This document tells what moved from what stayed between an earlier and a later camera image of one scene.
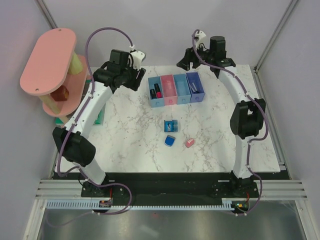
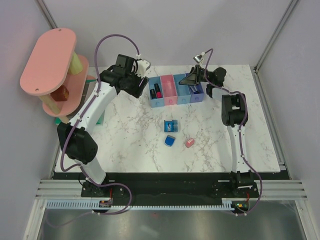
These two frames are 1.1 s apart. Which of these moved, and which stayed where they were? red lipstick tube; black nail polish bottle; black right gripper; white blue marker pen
Moved: black right gripper
Stayed: red lipstick tube; white blue marker pen; black nail polish bottle
